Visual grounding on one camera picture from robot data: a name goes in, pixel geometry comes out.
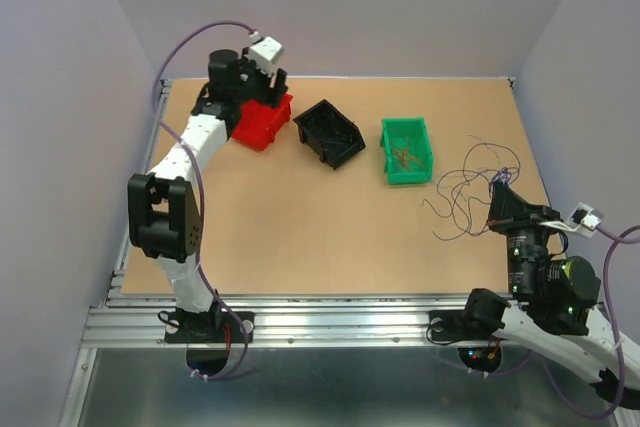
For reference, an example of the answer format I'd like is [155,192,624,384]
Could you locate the blue thin cable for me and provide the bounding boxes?
[422,132,521,243]

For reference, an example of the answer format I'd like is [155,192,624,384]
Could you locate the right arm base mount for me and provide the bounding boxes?
[426,309,498,346]

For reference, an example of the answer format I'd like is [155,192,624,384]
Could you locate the aluminium table frame rail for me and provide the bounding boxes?
[59,77,640,427]

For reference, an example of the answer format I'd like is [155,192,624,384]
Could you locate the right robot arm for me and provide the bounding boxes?
[460,182,639,410]

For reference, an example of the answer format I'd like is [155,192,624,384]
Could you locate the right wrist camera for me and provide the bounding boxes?
[540,203,603,238]

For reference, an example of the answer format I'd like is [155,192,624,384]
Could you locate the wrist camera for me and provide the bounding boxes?
[540,203,603,238]
[246,32,284,76]

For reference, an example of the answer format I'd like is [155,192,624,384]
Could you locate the red plastic bin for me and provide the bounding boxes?
[232,94,293,151]

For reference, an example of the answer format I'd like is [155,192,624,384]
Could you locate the purple camera cable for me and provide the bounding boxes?
[149,21,261,382]
[542,224,640,421]

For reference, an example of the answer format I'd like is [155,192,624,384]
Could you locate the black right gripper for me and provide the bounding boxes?
[483,179,560,295]

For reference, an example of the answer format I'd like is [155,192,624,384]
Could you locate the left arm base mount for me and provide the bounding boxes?
[157,303,244,344]

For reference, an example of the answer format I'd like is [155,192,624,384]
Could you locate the thin black cable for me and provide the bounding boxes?
[307,114,359,158]

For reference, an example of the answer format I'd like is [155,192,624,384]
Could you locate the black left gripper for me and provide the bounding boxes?
[234,48,289,111]

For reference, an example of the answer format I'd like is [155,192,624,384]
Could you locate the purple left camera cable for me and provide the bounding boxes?
[149,21,261,382]

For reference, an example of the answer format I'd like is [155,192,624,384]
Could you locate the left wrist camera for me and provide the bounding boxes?
[246,32,284,76]

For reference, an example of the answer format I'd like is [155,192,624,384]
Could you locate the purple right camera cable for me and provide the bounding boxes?
[542,224,640,421]

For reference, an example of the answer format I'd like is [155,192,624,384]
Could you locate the green plastic bin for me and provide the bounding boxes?
[380,117,434,186]

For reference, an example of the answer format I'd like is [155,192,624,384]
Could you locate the black plastic bin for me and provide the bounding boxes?
[293,99,366,170]

